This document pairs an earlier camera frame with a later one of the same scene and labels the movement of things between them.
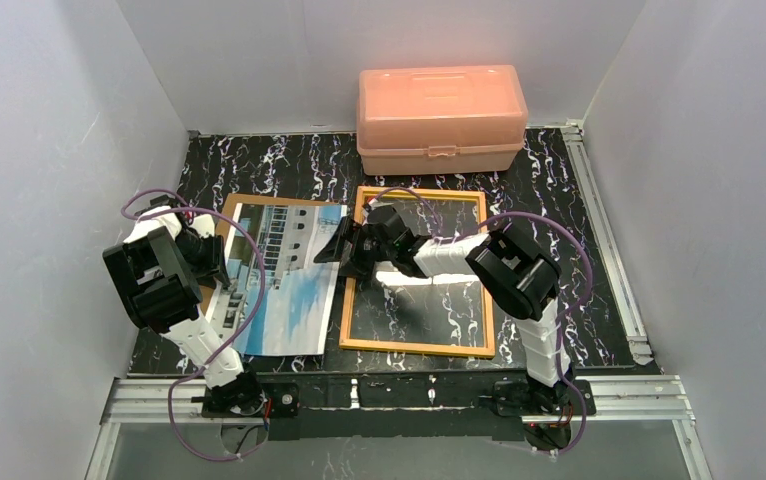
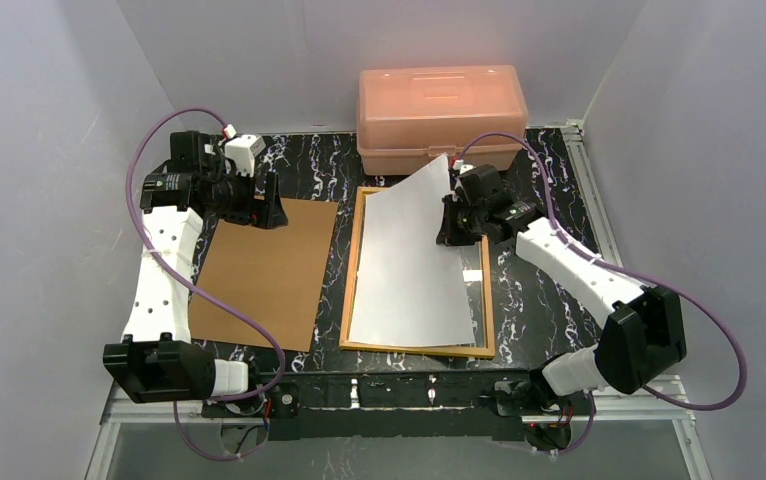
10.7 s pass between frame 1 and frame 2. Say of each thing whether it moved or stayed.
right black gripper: moved
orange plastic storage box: stayed
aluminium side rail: stayed
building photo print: moved
